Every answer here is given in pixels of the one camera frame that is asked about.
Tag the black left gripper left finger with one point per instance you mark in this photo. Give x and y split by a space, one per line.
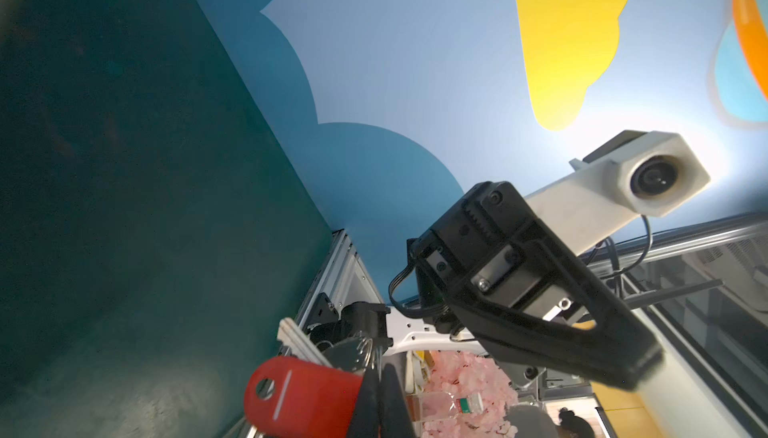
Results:
365 419

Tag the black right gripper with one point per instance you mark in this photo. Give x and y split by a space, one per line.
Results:
490 264

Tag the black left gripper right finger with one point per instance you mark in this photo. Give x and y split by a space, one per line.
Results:
395 421

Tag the red key tag with keyring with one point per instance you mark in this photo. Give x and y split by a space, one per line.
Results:
289 397

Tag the grey perforated metal ring plate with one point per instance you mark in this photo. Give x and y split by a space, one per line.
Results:
355 354

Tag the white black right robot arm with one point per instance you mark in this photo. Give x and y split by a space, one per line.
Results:
408 329

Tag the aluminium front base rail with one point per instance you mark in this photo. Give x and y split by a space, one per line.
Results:
342 302

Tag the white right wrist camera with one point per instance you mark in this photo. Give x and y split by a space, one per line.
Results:
633 174

